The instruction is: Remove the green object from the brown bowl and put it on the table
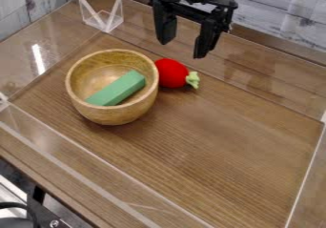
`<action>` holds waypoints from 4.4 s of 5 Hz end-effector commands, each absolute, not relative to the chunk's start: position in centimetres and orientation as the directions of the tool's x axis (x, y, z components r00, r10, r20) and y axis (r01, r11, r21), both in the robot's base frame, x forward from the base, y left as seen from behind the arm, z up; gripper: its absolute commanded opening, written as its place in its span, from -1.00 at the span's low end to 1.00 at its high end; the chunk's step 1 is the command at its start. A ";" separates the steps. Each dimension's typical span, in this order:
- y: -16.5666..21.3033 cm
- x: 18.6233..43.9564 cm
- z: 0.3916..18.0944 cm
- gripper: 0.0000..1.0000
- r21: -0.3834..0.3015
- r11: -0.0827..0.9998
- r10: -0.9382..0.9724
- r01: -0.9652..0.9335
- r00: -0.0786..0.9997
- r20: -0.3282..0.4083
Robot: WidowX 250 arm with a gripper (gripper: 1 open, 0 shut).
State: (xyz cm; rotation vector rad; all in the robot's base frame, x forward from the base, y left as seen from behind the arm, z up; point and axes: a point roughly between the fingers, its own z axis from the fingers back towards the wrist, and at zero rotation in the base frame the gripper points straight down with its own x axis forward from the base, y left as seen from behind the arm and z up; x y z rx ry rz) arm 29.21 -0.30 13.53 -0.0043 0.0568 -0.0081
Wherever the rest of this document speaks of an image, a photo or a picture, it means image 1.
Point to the clear acrylic corner bracket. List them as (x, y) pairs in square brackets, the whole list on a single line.
[(102, 20)]

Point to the clear acrylic barrier wall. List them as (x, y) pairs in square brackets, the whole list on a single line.
[(104, 194)]

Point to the green rectangular block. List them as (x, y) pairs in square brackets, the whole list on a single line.
[(120, 90)]

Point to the black table clamp bracket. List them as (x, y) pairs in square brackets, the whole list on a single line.
[(48, 219)]

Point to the brown wooden bowl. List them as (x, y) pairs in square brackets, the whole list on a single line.
[(97, 70)]

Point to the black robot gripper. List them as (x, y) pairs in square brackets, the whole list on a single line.
[(196, 10)]

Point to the red plush radish toy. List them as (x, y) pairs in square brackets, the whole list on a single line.
[(174, 75)]

